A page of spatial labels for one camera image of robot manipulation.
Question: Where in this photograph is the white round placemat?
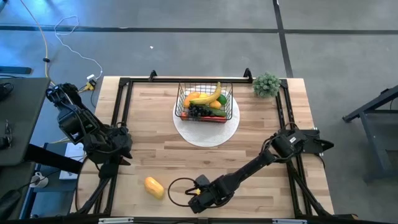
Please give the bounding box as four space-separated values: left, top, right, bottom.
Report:
172 83 241 147

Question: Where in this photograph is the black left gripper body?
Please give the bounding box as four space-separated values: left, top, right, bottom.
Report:
90 126 134 163

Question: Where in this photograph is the dark grey side table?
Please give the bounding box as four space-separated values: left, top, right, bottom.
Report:
343 84 398 181

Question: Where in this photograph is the black aluminium table frame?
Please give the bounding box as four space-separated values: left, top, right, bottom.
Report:
70 76 335 218

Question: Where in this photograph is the white mug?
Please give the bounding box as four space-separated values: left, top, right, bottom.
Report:
30 171 49 189

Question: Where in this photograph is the dark purple grape bunch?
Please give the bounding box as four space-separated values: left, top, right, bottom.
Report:
188 104 214 118

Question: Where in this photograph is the white paper sheet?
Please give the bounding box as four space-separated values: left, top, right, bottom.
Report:
58 142 86 180

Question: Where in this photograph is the potted green plant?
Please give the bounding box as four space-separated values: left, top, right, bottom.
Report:
251 71 282 99

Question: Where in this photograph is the yellow orange mango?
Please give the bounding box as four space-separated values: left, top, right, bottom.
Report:
144 176 165 200
182 91 201 109

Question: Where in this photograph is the yellow cable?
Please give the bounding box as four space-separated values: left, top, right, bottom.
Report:
19 0 78 94

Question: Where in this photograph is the flat black bar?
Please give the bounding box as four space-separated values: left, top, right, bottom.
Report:
0 65 32 75

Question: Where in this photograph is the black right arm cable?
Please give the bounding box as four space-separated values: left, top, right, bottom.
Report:
167 177 201 208

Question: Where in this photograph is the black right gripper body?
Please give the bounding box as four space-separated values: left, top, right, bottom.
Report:
187 175 233 214

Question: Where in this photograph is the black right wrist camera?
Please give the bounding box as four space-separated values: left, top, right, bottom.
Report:
194 174 211 188

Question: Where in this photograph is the thin white cable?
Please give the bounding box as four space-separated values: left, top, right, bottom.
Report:
53 14 104 80

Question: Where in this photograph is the grey desk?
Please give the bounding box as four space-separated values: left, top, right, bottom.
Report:
0 77 51 167

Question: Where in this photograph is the black wire basket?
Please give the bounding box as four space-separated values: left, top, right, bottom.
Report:
174 81 234 124

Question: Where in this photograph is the yellow banana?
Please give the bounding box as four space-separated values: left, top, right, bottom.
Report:
189 82 222 106

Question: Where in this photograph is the black metal beam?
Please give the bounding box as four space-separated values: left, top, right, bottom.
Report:
24 144 83 174

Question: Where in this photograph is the silver metal plate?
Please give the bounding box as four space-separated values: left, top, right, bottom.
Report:
98 217 134 224
272 218 308 224

